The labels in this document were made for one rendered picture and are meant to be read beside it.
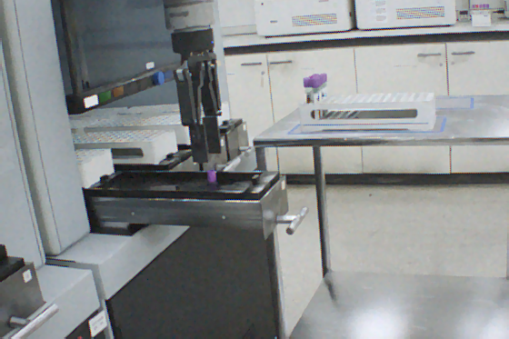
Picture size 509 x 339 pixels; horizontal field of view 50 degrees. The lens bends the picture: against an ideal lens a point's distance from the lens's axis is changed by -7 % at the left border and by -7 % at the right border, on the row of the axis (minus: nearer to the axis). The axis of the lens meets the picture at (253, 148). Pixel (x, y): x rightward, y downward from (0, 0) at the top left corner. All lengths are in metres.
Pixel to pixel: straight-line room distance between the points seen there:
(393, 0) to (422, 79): 0.46
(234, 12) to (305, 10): 0.92
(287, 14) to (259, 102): 0.55
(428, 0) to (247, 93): 1.19
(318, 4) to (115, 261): 2.47
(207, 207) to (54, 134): 0.29
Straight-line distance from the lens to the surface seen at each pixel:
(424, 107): 1.23
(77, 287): 0.92
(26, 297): 0.84
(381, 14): 3.20
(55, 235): 1.01
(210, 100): 1.05
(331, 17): 3.24
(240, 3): 4.07
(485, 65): 3.20
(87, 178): 1.10
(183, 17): 0.98
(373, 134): 1.22
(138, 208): 1.03
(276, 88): 3.38
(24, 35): 0.97
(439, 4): 3.18
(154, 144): 1.18
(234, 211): 0.95
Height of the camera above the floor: 1.11
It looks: 14 degrees down
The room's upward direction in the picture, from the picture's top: 7 degrees counter-clockwise
